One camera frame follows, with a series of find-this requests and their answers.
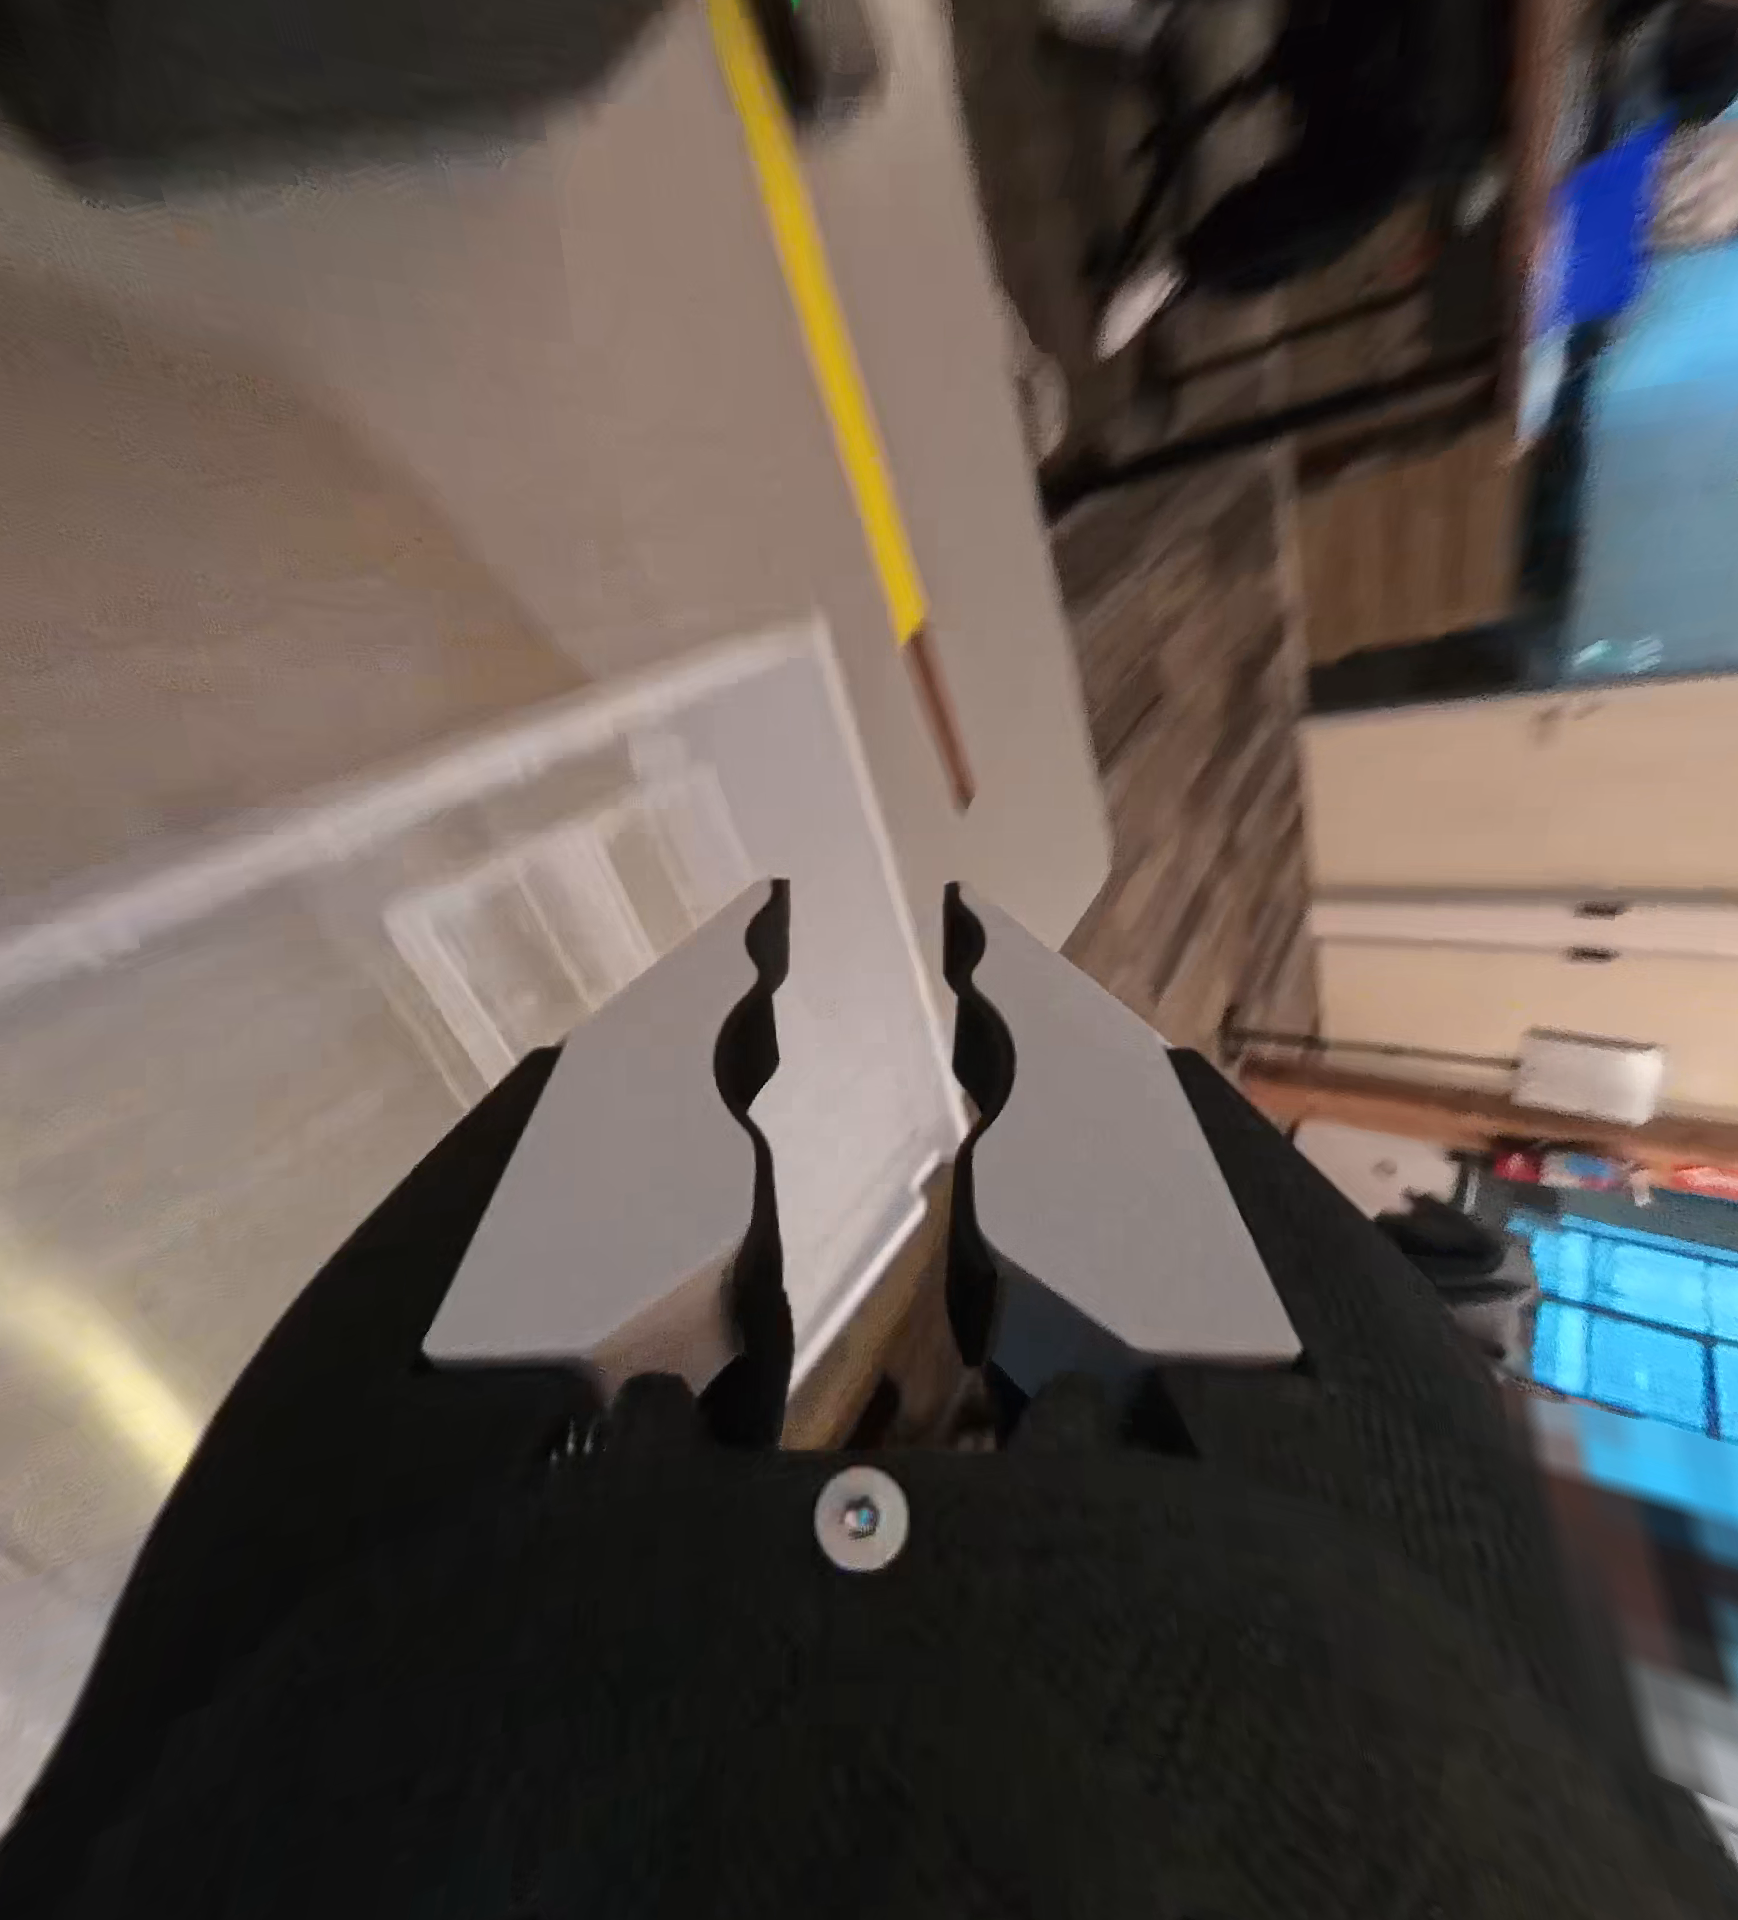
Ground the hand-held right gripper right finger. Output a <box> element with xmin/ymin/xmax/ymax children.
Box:
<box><xmin>943</xmin><ymin>883</ymin><xmax>1306</xmax><ymax>1371</ymax></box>

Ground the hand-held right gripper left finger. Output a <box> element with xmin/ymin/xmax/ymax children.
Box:
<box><xmin>423</xmin><ymin>876</ymin><xmax>797</xmax><ymax>1411</ymax></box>

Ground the large clear plastic bin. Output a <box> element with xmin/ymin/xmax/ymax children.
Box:
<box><xmin>0</xmin><ymin>615</ymin><xmax>962</xmax><ymax>1847</ymax></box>

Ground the white drawer cabinet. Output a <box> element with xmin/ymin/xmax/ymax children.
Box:
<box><xmin>1297</xmin><ymin>662</ymin><xmax>1738</xmax><ymax>1142</ymax></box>

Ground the dark blurred object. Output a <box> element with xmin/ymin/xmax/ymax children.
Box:
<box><xmin>0</xmin><ymin>0</ymin><xmax>885</xmax><ymax>199</ymax></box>

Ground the white wall box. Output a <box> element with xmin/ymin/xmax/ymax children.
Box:
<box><xmin>1521</xmin><ymin>1027</ymin><xmax>1667</xmax><ymax>1126</ymax></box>

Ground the yellow wire copper end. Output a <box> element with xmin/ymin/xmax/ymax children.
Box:
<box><xmin>706</xmin><ymin>0</ymin><xmax>980</xmax><ymax>811</ymax></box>

